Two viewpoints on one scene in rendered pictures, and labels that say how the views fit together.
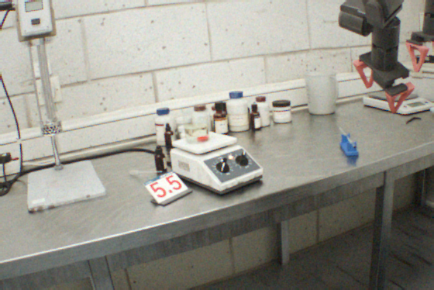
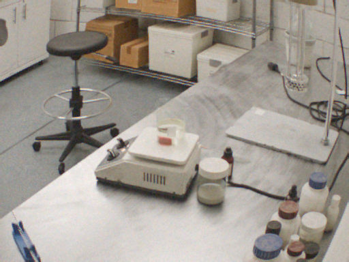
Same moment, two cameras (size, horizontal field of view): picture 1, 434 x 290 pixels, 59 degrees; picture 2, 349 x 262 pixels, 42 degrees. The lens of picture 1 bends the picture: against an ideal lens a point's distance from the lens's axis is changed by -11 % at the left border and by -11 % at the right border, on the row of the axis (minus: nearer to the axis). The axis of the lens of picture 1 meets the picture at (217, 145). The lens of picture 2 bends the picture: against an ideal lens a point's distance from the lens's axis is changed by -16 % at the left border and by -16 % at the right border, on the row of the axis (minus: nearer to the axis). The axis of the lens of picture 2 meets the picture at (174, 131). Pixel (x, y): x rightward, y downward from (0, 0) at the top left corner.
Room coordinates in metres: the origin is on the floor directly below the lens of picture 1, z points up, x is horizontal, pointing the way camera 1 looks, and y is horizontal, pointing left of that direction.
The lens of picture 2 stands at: (1.76, -0.55, 1.35)
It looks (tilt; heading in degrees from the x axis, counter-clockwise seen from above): 27 degrees down; 142
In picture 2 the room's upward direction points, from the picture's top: 2 degrees clockwise
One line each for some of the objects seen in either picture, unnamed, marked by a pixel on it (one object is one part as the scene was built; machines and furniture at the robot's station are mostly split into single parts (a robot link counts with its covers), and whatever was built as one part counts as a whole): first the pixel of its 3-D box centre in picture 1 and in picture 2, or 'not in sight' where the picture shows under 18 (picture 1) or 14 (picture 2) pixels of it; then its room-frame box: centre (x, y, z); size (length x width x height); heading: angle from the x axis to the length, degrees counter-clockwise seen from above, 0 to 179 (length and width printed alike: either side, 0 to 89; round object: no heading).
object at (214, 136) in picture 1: (204, 142); (163, 144); (1.00, 0.03, 0.83); 0.12 x 0.12 x 0.01; 36
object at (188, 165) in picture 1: (212, 160); (151, 161); (0.98, 0.01, 0.79); 0.22 x 0.13 x 0.08; 36
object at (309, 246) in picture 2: not in sight; (307, 256); (1.42, 0.05, 0.77); 0.04 x 0.04 x 0.04
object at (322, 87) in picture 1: (323, 93); not in sight; (1.54, -0.42, 0.82); 0.18 x 0.13 x 0.15; 21
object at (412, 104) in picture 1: (397, 101); not in sight; (1.53, -0.74, 0.77); 0.26 x 0.19 x 0.05; 20
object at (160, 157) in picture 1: (160, 157); (227, 160); (1.06, 0.15, 0.79); 0.03 x 0.03 x 0.07
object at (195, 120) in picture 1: (196, 126); (170, 123); (1.00, 0.04, 0.88); 0.07 x 0.06 x 0.08; 8
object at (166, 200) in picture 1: (167, 187); not in sight; (0.88, 0.12, 0.77); 0.09 x 0.06 x 0.04; 138
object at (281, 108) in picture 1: (281, 111); not in sight; (1.46, -0.24, 0.79); 0.07 x 0.07 x 0.07
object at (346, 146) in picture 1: (348, 143); (24, 240); (1.07, -0.36, 0.77); 0.10 x 0.03 x 0.04; 174
